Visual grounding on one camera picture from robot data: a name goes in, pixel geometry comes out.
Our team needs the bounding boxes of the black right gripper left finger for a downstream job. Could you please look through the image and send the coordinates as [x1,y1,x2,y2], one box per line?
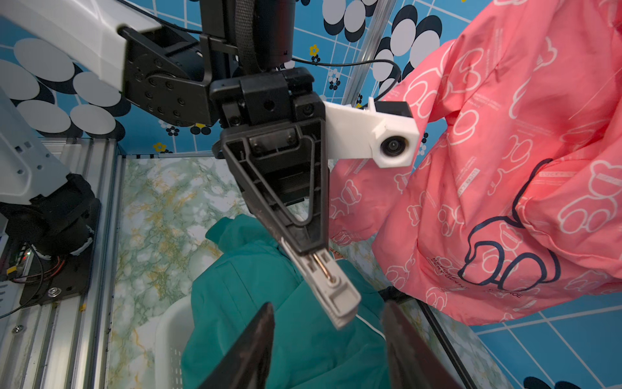
[199,303,275,389]

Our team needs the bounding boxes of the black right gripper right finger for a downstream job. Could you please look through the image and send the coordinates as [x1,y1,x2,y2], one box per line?
[382,301,462,389]

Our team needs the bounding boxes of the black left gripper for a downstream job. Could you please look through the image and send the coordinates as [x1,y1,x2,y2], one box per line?
[209,67,329,255]

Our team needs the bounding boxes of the green jacket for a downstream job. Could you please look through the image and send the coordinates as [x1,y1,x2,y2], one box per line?
[181,215,390,388]

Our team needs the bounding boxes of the white clothespin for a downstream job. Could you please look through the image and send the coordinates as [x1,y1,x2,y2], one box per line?
[280,238,361,330]

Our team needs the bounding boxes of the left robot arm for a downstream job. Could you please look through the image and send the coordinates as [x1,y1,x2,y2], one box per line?
[1,1,328,256]

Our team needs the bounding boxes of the black clothes rack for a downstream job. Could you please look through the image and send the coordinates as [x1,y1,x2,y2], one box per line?
[379,286,476,389]

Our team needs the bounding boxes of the white plastic basket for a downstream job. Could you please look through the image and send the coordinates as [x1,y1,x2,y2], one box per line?
[154,296,194,389]

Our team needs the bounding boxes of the pink jacket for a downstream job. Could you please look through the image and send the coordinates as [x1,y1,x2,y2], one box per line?
[329,1,621,326]

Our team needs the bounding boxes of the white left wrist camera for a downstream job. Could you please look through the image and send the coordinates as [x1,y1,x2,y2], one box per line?
[324,100,422,169]

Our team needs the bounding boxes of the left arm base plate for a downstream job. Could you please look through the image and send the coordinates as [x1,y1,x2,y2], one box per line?
[1,173,101,307]

